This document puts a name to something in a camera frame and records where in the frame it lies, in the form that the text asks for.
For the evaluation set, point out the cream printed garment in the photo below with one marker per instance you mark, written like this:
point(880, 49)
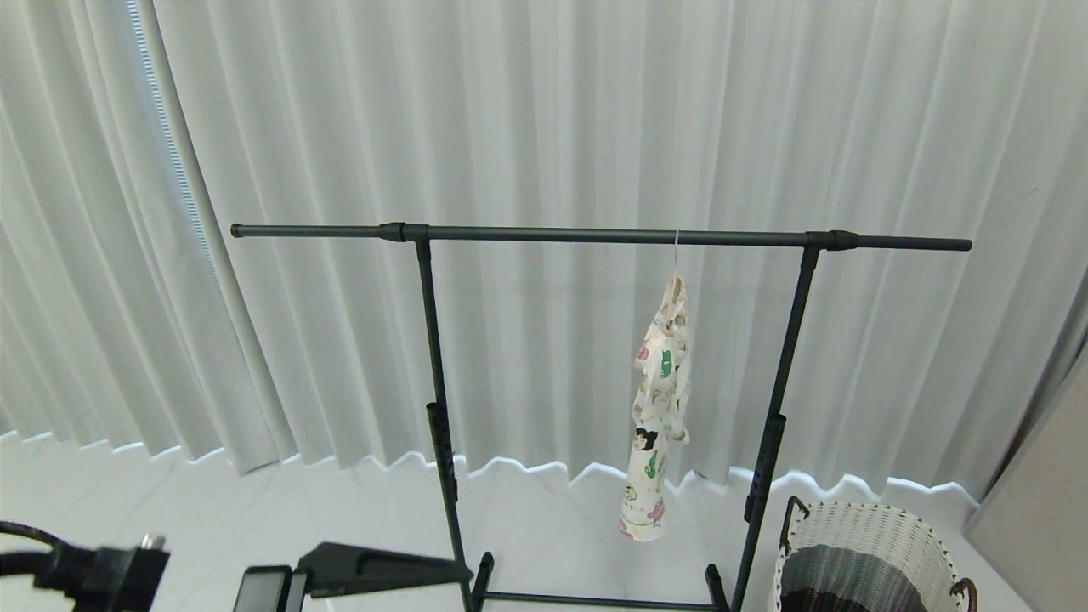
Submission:
point(659, 382)

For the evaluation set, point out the pink clothes hanger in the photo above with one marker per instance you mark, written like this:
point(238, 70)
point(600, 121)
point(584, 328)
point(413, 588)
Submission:
point(677, 251)

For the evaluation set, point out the black clothes rack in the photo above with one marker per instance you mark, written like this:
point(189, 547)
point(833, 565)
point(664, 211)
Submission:
point(544, 235)

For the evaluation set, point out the white laundry basket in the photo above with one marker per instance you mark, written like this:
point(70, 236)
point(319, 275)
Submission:
point(850, 523)

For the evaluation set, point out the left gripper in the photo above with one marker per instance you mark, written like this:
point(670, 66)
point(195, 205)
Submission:
point(268, 591)

